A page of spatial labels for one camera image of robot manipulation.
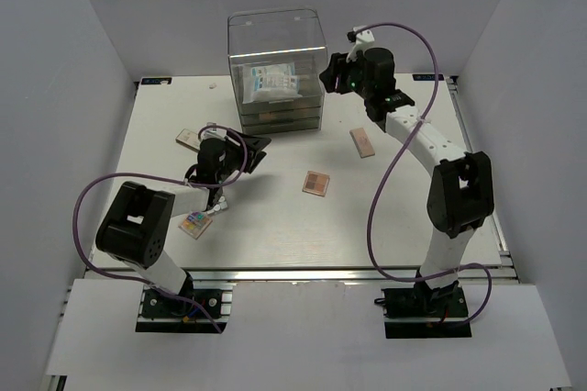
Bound pink slim makeup palette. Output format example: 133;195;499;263
349;128;375;159

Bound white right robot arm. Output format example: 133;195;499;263
319;48;494;317

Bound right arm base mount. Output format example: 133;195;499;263
373;286;472;340

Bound blue label sticker left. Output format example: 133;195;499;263
140;77;172;85

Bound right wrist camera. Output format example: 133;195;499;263
346;27;375;63

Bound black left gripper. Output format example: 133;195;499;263
216;128;271;184

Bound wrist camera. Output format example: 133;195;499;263
198;122;227;140
346;27;375;63

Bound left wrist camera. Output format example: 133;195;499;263
198;122;227;140

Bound grey nine-pan eyeshadow palette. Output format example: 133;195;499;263
206;196;228;216

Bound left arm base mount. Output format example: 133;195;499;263
135;287;232;334

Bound clear smoky makeup organizer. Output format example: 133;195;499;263
227;6;327;136

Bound beige clear makeup compact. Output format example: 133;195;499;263
175;128;201;151

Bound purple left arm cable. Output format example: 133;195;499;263
72;124;251;333

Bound blue label sticker right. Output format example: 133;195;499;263
412;73;445;82

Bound colourful eyeshadow palette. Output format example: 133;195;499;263
179;211;213;240

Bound white cotton pad pack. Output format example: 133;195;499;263
264;63;301;99

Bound brown four-pan eyeshadow palette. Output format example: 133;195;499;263
302;171;330;197

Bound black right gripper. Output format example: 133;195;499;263
319;49;373;100

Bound white puffy cotton pad bag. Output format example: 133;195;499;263
242;65;277;104

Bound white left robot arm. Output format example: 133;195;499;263
95;131;271;317

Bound blue label sticker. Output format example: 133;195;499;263
140;77;172;85
412;73;445;82

